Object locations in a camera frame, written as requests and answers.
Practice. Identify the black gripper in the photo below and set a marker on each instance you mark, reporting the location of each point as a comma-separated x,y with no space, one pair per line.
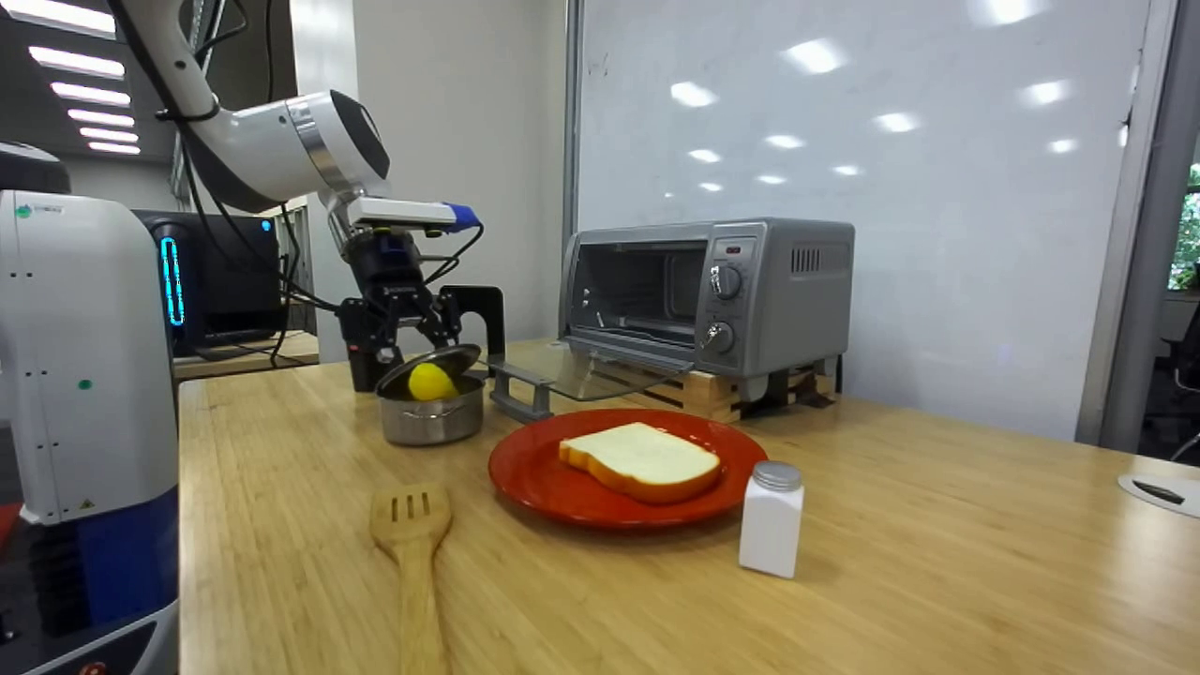
388,266

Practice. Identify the red plate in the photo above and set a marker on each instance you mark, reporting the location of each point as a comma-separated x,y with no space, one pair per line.
539,482

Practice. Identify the black cup stand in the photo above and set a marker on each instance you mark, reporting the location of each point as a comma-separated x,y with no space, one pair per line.
491,321

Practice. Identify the large whiteboard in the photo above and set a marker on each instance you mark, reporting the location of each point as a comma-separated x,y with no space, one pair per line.
938,248

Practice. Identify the black plastic cup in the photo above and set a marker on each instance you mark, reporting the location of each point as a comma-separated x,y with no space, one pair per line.
354,360

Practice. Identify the silver toaster oven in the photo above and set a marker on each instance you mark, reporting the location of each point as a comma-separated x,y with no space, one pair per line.
801,300

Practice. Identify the wooden slotted spatula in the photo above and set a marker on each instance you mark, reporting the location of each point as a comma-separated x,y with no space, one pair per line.
416,547

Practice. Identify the white table grommet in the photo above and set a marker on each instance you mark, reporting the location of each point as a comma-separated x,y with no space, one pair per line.
1167,475

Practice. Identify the black marker pen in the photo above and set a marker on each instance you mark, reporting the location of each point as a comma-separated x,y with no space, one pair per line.
1158,492

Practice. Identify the steel pot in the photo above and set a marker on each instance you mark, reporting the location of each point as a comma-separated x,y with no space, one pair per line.
434,426

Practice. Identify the white salt shaker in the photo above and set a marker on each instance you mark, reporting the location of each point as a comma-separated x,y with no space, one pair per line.
772,525

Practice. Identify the white bread slice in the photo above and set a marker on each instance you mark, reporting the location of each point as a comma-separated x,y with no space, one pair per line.
641,458

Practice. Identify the black computer with blue light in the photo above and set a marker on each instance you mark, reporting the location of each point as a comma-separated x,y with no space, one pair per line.
226,282

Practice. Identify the yellow lemon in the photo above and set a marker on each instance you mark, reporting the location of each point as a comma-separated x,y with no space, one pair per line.
434,383

